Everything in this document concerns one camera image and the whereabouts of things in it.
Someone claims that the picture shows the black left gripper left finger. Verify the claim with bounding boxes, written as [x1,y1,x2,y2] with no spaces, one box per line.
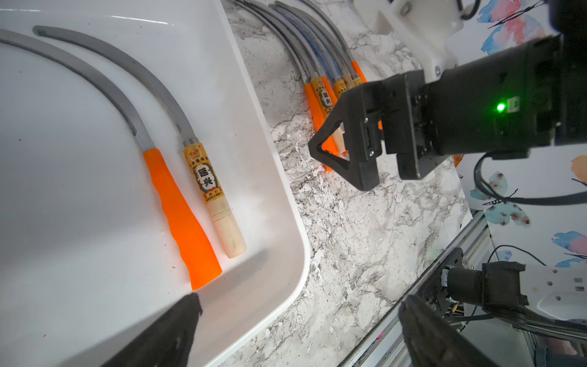
[103,293,203,366]

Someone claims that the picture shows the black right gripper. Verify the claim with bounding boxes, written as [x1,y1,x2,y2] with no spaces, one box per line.
[380,35,586,180]

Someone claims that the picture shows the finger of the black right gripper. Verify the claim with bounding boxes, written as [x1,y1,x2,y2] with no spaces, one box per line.
[308,81,382,191]

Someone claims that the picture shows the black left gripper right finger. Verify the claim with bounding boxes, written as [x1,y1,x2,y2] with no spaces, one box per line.
[398,295,495,367]

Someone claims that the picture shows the white plastic storage tray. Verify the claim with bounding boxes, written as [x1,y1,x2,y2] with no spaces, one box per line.
[1,1,310,366]

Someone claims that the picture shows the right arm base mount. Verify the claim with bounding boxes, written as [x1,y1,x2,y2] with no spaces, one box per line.
[417,248,463,316]

